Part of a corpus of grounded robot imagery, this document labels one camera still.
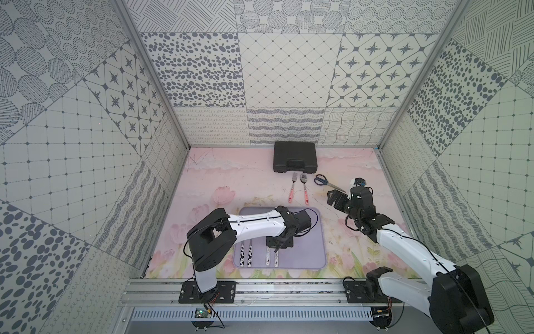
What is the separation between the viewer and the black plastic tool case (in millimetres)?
1078

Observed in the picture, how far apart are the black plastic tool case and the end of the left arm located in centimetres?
39

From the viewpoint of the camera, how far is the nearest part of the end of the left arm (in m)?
0.61
